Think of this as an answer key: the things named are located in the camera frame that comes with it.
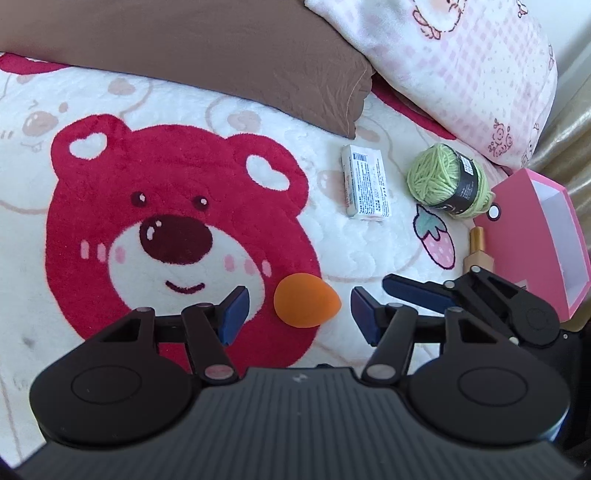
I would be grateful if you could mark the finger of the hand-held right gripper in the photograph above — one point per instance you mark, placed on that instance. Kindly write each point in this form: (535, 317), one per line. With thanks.
(411, 288)

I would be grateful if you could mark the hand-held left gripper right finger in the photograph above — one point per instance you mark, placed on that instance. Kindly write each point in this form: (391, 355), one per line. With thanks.
(362, 318)

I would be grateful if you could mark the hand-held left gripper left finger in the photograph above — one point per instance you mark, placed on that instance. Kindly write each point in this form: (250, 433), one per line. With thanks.
(235, 314)

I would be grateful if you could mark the orange makeup sponge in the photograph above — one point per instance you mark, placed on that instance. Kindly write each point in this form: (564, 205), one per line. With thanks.
(302, 300)

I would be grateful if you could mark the gold-capped foundation bottle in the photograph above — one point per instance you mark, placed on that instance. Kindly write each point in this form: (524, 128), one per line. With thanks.
(479, 258)

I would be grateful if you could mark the pink cardboard box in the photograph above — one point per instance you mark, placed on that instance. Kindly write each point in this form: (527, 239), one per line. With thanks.
(521, 240)

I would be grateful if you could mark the green yarn ball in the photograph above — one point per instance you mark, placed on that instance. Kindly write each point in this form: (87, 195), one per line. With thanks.
(429, 177)

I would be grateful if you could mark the small white packet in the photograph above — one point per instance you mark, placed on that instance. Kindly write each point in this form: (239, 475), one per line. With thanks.
(367, 182)

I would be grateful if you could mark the bear printed blanket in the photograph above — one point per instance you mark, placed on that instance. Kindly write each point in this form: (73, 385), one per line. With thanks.
(175, 184)

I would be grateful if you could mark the gold curtain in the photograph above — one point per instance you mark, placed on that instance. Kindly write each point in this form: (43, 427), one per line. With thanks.
(572, 138)

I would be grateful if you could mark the pink checked cartoon pillow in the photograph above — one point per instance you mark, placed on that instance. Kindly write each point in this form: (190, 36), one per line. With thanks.
(461, 69)

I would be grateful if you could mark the brown pillow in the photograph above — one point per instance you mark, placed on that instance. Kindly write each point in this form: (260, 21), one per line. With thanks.
(207, 46)

